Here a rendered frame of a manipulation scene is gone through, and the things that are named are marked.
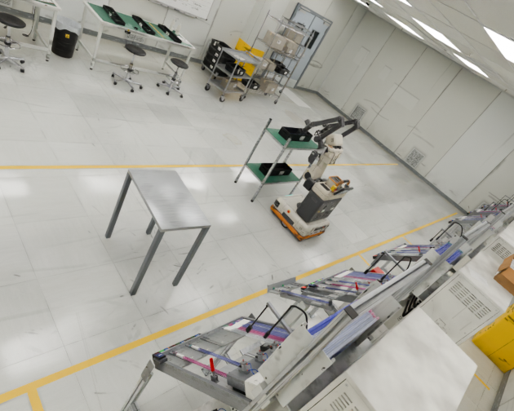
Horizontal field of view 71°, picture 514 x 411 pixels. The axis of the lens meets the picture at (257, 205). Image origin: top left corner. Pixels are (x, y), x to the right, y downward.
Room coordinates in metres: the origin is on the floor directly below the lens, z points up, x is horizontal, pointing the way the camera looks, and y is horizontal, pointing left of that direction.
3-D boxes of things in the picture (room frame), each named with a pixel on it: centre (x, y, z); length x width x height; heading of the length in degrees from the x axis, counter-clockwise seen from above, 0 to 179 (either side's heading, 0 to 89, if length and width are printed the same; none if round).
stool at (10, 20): (4.00, 3.84, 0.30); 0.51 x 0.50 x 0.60; 105
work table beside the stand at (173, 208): (2.37, 0.64, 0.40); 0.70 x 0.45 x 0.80; 54
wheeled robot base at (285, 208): (4.52, -0.61, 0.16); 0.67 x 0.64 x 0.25; 60
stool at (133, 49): (5.46, 2.93, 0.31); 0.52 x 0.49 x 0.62; 149
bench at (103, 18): (6.15, 3.31, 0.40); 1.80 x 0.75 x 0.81; 149
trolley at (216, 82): (7.68, 1.92, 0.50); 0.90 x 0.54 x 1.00; 163
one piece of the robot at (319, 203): (4.47, -0.69, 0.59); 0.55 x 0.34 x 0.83; 150
